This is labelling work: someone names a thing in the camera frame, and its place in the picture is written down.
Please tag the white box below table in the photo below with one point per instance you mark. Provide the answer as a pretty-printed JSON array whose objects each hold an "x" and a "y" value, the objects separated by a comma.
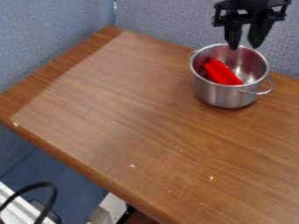
[{"x": 16, "y": 210}]

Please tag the white table bracket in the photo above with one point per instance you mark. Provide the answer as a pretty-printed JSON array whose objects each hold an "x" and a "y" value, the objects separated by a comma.
[{"x": 109, "y": 210}]

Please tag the metal pot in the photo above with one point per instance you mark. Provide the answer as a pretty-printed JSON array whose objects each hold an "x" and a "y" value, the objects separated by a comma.
[{"x": 247, "y": 64}]

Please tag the red star-shaped block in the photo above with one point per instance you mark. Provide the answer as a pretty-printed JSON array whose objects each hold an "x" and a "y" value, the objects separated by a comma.
[{"x": 219, "y": 73}]

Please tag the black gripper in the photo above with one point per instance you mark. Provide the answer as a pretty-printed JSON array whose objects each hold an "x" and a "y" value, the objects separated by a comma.
[{"x": 259, "y": 13}]

